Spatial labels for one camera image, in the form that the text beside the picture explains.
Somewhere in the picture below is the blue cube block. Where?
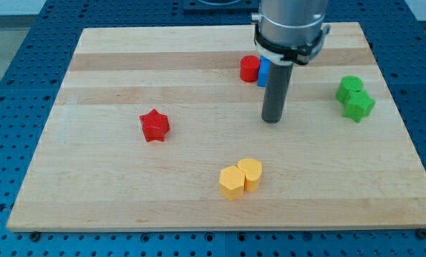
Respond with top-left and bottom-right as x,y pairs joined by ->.
257,56 -> 270,87

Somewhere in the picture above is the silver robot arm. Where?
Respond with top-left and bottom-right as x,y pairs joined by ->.
251,0 -> 330,66

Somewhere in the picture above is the yellow hexagon block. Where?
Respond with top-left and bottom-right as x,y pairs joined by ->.
219,166 -> 245,201

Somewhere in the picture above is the yellow heart block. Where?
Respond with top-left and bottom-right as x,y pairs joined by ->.
238,158 -> 263,192

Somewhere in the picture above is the red star block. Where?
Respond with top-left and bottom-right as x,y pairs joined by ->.
139,109 -> 170,142

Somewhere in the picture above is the wooden board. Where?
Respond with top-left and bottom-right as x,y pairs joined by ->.
6,22 -> 426,232

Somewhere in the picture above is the red cylinder block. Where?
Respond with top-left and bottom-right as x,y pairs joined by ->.
240,55 -> 260,82

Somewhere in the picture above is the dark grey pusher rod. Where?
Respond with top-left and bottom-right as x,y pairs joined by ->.
261,63 -> 293,124

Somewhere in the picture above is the green cylinder block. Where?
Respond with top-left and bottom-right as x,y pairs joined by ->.
335,76 -> 364,104

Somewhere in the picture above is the green star block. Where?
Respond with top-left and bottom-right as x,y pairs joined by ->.
343,91 -> 375,123

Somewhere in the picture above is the black cable clamp ring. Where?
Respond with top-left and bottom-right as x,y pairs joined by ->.
253,23 -> 331,66

